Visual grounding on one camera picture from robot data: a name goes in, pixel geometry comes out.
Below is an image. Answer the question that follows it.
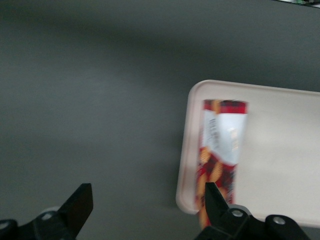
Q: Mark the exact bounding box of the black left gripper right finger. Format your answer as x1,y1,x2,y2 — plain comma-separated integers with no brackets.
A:
194,181,311,240

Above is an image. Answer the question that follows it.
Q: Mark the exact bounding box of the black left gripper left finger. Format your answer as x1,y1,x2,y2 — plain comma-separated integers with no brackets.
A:
0,183,95,240

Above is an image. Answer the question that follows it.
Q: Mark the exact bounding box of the red cookie box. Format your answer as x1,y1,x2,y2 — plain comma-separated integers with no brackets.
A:
194,99,250,230

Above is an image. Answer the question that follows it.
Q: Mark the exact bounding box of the beige plastic tray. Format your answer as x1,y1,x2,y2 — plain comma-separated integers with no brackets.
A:
175,79,320,229

